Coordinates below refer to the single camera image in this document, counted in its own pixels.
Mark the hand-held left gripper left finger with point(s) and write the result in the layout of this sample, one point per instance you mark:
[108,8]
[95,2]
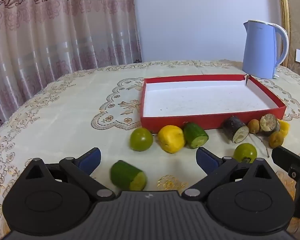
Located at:
[90,160]

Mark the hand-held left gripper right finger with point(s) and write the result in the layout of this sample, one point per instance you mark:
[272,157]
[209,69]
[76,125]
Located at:
[207,161]

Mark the green cucumber piece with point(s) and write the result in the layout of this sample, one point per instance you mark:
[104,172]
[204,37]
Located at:
[193,132]
[125,173]

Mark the thin brown twig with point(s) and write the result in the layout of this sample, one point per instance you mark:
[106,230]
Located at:
[267,152]

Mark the round green fruit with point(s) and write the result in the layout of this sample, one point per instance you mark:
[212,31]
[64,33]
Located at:
[245,152]
[141,139]

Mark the brown longan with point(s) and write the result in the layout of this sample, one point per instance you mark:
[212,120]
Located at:
[253,126]
[275,140]

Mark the large yellow fruit piece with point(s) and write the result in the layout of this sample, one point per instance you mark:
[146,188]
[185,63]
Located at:
[171,138]

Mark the long dark sugarcane piece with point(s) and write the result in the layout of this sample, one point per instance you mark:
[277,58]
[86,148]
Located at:
[233,127]

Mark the small yellow fruit piece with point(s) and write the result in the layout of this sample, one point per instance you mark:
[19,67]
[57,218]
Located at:
[284,127]

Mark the short dark sugarcane piece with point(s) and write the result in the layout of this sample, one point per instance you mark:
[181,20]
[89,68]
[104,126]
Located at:
[268,123]

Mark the red shallow cardboard box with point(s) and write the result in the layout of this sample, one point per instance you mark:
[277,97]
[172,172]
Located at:
[207,100]

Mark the cream embroidered tablecloth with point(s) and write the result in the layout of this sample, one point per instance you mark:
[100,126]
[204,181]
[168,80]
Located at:
[65,110]

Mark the light blue electric kettle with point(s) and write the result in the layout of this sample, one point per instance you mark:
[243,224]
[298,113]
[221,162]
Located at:
[258,50]

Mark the pink patterned curtain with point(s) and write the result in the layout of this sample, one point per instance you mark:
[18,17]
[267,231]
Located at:
[52,30]

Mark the gold wall frame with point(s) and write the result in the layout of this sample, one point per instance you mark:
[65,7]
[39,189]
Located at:
[285,5]

